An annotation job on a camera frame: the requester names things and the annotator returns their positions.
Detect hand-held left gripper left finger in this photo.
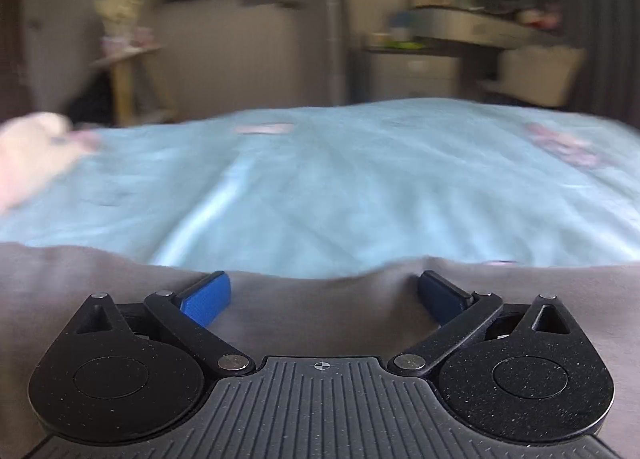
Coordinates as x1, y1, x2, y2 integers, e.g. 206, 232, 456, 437
75, 270, 257, 375

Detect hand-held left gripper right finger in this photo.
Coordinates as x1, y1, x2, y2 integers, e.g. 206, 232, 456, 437
389, 270, 574, 375

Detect grey pants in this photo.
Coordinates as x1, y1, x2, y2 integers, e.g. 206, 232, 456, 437
0, 241, 640, 459

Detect light blue mushroom-print bed sheet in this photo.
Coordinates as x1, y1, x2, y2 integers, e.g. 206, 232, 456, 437
0, 98, 640, 282

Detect white nightstand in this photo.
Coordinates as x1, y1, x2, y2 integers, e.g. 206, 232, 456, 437
364, 45, 462, 103

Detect black bag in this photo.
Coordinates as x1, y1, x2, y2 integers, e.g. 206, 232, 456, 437
66, 73, 117, 128

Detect yellow wooden side table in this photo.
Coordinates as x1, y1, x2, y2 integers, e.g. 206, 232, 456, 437
91, 44, 177, 126

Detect white shell-back chair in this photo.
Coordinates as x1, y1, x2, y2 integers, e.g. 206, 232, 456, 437
484, 45, 587, 110

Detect white cabinet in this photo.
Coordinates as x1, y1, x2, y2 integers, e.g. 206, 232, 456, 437
159, 0, 332, 107

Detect white vanity table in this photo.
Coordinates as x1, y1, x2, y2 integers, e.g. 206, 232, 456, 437
409, 6, 562, 48

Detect blue tub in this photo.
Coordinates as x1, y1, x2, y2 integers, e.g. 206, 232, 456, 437
389, 10, 414, 43

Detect pink and red toys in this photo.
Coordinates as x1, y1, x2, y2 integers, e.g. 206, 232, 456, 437
516, 8, 559, 30

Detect wrapped flower bouquet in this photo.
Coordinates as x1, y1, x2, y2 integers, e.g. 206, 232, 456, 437
94, 0, 144, 40

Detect grey curtain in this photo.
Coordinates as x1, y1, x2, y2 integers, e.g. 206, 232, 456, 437
519, 0, 640, 130

